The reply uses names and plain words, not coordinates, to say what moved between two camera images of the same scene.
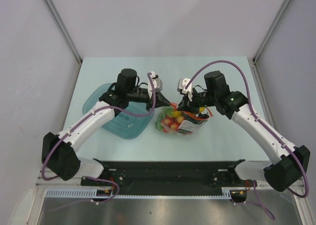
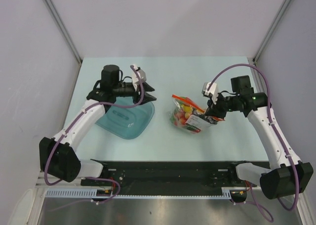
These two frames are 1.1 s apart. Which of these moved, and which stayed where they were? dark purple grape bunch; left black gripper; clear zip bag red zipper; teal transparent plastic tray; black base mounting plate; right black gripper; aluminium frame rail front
Moved: clear zip bag red zipper; dark purple grape bunch; left black gripper; right black gripper
Stayed: black base mounting plate; aluminium frame rail front; teal transparent plastic tray
